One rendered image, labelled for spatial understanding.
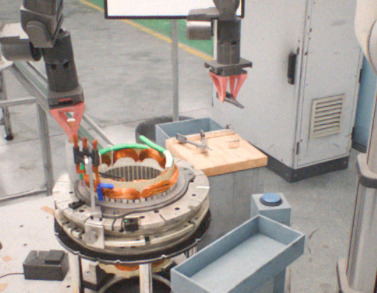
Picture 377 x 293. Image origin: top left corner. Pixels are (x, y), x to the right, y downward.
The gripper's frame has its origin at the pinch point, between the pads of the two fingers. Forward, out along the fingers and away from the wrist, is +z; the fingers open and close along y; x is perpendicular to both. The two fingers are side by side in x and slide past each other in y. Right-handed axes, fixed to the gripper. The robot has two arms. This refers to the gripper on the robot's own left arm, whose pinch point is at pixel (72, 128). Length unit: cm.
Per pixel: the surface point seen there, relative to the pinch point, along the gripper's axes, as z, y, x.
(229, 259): 19.0, 26.2, 25.0
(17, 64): 56, -223, -34
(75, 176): 9.8, 2.2, -1.0
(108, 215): 10.5, 17.7, 4.4
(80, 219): 10.7, 17.0, -0.7
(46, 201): 45, -47, -14
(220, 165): 17.6, -5.4, 31.8
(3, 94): 100, -293, -57
